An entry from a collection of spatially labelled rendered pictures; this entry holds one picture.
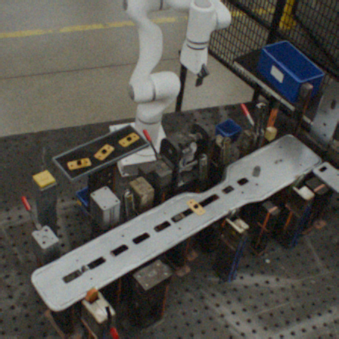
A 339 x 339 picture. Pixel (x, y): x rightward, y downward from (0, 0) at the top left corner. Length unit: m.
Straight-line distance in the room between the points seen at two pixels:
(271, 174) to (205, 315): 0.67
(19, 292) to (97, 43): 2.86
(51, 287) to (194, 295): 0.65
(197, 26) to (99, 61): 2.70
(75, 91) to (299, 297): 2.49
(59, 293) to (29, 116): 2.30
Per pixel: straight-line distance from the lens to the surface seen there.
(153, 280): 2.15
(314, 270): 2.73
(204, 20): 2.10
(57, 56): 4.81
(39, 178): 2.26
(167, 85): 2.64
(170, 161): 2.43
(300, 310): 2.59
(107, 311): 2.08
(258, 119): 2.62
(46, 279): 2.18
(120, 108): 4.33
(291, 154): 2.73
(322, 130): 2.79
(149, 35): 2.54
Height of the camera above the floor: 2.82
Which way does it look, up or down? 46 degrees down
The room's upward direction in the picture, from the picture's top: 8 degrees clockwise
